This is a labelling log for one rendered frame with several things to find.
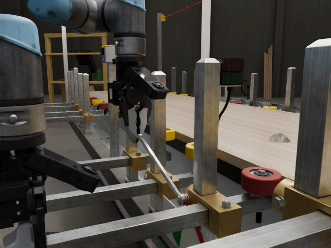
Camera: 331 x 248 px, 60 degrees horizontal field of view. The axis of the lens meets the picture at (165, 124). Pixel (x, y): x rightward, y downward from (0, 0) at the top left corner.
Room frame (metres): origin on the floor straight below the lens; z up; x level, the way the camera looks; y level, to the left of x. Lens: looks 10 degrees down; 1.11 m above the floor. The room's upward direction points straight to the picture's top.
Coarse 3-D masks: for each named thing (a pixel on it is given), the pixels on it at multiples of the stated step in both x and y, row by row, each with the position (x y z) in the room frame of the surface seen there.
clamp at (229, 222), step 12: (192, 192) 0.55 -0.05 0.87; (216, 192) 0.55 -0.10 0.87; (192, 204) 0.55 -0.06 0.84; (204, 204) 0.51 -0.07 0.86; (216, 204) 0.50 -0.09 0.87; (216, 216) 0.47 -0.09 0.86; (228, 216) 0.47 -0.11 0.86; (240, 216) 0.48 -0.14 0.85; (216, 228) 0.47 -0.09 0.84; (228, 228) 0.47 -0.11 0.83; (240, 228) 0.48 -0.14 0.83
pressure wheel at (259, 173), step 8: (248, 168) 0.59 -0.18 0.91; (256, 168) 0.59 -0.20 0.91; (264, 168) 0.59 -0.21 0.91; (248, 176) 0.55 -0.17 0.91; (256, 176) 0.54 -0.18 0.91; (264, 176) 0.55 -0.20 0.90; (272, 176) 0.54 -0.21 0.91; (280, 176) 0.54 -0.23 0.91; (248, 184) 0.54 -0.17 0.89; (256, 184) 0.53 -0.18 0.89; (264, 184) 0.53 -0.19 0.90; (272, 184) 0.53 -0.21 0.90; (256, 192) 0.53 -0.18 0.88; (264, 192) 0.53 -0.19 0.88; (272, 192) 0.53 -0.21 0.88; (256, 216) 0.56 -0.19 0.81
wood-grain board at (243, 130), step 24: (96, 96) 2.54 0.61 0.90; (168, 96) 2.54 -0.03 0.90; (168, 120) 1.26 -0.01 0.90; (192, 120) 1.26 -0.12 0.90; (240, 120) 1.26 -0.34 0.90; (264, 120) 1.26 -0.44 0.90; (288, 120) 1.26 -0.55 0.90; (240, 144) 0.83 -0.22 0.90; (264, 144) 0.83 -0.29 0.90; (288, 144) 0.83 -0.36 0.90; (240, 168) 0.69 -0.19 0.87; (288, 168) 0.61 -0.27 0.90
